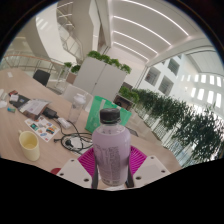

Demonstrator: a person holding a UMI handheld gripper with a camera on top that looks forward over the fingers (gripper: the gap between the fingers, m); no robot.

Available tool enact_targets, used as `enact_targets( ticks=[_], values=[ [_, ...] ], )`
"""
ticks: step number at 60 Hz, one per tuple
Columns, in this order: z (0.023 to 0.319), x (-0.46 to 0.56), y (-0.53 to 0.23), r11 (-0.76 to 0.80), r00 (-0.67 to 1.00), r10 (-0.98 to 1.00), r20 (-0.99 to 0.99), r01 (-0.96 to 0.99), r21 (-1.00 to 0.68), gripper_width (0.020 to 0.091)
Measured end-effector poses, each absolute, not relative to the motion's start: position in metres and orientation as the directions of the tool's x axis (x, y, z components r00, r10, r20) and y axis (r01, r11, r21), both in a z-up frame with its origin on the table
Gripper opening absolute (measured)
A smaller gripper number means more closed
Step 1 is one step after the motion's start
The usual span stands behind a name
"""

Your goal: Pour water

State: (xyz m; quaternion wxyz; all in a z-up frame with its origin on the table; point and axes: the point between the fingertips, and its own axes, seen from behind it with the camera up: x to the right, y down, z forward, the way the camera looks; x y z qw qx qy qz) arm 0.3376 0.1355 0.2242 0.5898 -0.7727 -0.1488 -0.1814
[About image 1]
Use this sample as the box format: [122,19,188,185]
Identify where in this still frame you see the black office chair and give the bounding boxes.
[32,69,52,87]

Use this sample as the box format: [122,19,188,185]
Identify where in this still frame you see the cream yellow mug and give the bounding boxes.
[18,130,41,162]

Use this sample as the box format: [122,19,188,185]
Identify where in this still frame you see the black power bank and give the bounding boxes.
[42,106,59,119]

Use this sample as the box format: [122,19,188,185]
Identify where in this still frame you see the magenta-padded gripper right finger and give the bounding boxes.
[125,145,172,188]

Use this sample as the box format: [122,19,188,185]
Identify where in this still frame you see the tall white cabinet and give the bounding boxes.
[72,56,128,103]

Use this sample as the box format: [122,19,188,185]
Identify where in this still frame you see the brown book with papers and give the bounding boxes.
[19,98,53,121]

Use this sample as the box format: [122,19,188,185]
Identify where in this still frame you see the shelf unit with plants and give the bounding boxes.
[114,81,140,111]

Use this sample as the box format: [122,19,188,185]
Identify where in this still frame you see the green plants atop cabinet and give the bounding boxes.
[87,49,132,75]

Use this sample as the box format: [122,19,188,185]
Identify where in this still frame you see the clear shaker bottle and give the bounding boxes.
[67,92,87,125]

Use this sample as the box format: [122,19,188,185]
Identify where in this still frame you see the white power adapter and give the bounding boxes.
[57,117,72,130]

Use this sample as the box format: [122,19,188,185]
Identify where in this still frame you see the purple drink bottle black cap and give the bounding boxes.
[91,107,132,187]

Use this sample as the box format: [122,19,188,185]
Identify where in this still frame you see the group of ceiling light strips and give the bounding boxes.
[113,0,191,61]

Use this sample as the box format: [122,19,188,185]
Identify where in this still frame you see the row of green hedge plants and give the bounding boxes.
[133,87,224,164]

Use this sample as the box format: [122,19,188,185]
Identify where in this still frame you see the colourful sticker sheet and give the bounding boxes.
[24,115,56,143]

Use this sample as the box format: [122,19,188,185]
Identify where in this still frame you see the green tote bag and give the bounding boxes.
[84,95,133,134]

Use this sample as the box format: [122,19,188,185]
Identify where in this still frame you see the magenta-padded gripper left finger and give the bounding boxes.
[56,147,99,190]

